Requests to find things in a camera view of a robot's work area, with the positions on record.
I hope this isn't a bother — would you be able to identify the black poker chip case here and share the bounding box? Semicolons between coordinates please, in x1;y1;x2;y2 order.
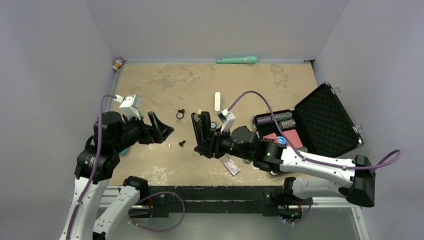
252;82;364;158

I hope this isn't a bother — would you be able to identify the green marker pen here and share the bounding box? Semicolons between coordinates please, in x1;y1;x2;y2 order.
215;56;258;65

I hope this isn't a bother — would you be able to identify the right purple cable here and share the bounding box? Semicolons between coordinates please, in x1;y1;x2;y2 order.
226;90;402;168

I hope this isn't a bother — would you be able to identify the small orange bottle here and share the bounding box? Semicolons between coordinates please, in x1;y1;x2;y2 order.
112;57;125;71

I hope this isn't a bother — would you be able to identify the blue dealer button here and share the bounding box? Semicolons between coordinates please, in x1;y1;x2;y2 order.
277;136;287;145

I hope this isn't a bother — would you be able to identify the brown 100 poker chip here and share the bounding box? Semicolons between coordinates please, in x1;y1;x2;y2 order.
176;112;184;120

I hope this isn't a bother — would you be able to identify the red white staple box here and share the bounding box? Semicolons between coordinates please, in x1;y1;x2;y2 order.
222;158;241;177

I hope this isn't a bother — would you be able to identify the white stapler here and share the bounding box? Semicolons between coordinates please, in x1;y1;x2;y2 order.
214;92;221;114

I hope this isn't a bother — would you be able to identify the blue marker pen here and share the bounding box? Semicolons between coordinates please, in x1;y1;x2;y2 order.
119;148;129;156

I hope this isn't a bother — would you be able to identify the black stapler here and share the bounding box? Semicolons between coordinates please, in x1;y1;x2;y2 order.
191;111;210;135

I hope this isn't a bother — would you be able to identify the pink playing card deck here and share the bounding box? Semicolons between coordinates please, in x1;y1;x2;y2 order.
262;133;278;142

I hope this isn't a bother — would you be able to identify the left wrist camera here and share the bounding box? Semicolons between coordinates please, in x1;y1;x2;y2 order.
119;94;142;120

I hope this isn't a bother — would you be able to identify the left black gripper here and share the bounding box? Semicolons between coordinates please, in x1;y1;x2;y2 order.
113;110;174;152

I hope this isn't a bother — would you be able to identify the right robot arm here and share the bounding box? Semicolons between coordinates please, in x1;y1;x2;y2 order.
191;111;376;208

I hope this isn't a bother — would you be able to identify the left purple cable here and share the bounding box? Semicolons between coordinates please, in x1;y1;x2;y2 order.
64;94;117;240

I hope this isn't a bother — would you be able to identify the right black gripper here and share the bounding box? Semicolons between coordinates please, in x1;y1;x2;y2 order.
195;125;254;161

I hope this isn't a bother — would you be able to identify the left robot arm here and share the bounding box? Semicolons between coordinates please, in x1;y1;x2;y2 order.
60;111;174;240

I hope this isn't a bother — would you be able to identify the purple loop cable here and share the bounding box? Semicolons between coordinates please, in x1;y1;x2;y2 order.
129;190;186;233

